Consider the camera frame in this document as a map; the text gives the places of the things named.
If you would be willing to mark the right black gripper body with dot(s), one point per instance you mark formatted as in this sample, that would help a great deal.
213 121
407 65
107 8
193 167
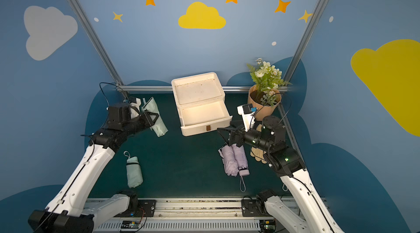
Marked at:
234 137

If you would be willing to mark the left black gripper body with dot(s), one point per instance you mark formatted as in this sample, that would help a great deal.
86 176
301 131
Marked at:
144 120

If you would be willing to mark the white three-drawer cabinet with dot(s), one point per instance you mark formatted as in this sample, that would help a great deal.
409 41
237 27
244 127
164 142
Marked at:
200 101

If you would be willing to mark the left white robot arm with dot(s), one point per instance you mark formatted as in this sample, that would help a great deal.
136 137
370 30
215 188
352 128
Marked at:
65 212

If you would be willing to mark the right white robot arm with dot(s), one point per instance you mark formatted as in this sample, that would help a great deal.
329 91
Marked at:
288 165

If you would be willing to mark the lilac folded umbrella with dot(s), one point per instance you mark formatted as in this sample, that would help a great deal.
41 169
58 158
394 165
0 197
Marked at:
243 169
229 161

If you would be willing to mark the beige work gloves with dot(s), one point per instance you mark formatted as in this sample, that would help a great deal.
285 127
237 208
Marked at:
258 154

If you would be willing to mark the flower plant in pot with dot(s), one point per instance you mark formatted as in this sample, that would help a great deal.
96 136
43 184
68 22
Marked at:
265 94

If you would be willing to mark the right circuit board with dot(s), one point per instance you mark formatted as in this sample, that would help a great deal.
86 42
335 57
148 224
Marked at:
267 226

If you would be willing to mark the circuit board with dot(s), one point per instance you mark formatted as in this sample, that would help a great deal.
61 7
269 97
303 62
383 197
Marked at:
267 226
130 226

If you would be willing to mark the left circuit board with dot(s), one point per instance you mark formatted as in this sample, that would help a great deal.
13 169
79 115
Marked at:
130 226

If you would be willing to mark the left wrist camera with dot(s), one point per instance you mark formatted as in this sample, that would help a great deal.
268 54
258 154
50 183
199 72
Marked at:
134 105

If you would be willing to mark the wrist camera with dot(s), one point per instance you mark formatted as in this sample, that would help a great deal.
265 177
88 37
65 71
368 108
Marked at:
134 105
248 112

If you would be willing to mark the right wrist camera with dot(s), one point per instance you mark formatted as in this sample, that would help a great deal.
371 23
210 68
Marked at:
248 112

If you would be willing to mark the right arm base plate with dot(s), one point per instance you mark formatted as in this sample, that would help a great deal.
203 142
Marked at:
253 207

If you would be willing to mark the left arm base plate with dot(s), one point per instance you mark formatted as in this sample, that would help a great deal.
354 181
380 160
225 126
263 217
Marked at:
140 208

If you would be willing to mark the aluminium front rail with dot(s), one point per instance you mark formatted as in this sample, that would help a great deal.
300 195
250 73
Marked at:
199 214

